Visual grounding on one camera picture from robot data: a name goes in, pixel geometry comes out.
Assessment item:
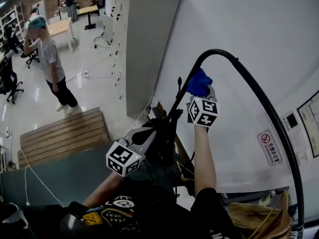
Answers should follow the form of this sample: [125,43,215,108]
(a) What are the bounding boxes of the wooden table with white legs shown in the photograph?
[46,17,76,54]

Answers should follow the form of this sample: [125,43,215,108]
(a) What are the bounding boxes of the black coat rack pole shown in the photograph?
[164,48,306,234]

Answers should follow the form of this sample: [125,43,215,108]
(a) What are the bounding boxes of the wall thermostat panel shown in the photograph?
[282,112,300,132]

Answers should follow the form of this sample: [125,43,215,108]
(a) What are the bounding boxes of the black floor cable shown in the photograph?
[89,31,113,50]

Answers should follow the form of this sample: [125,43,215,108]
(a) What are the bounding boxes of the person's left forearm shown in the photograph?
[82,170,125,209]

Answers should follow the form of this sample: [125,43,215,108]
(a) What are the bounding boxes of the black framed wall plan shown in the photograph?
[296,89,319,159]

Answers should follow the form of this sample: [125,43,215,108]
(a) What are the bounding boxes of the grey locker cabinet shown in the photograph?
[103,0,182,117]

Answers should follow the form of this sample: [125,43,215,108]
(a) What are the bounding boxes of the black coat rack hook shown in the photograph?
[176,76,183,99]

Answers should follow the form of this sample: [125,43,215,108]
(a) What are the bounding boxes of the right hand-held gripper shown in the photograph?
[186,84,219,129]

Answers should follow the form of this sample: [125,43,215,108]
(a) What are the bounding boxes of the wooden table with black pedestal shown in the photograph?
[77,4,100,31]

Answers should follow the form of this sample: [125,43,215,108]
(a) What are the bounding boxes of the brown board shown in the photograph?
[155,100,167,121]

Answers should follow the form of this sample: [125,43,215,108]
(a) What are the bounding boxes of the wooden basket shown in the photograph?
[227,187,293,239]

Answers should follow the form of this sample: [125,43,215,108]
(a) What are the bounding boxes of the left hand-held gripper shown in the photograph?
[105,126,158,178]

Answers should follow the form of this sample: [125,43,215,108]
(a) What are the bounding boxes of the blue cloth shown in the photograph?
[185,67,213,98]

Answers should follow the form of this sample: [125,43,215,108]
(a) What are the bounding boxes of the white cable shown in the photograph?
[17,145,65,208]

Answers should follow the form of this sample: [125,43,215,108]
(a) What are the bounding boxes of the person's black printed shirt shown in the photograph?
[22,178,241,239]

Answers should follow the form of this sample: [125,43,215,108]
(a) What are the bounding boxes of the red no-smoking wall sign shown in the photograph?
[257,129,283,166]

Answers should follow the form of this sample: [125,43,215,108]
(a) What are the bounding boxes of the wooden slatted bench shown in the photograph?
[16,106,111,169]

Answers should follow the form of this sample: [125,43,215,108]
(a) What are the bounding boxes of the dark wooden coat stand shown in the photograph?
[53,0,66,21]

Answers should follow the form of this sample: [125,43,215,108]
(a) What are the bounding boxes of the white shelf rack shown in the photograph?
[0,1,26,43]

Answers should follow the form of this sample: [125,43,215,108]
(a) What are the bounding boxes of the black bag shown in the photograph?
[142,108,184,168]

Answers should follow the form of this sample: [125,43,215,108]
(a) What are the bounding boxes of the person's right forearm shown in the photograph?
[193,124,217,196]

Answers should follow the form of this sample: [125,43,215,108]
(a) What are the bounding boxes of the black office chair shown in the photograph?
[20,48,41,69]
[0,55,25,105]

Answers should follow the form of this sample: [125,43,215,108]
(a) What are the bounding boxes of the dark teal panel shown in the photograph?
[0,143,122,207]

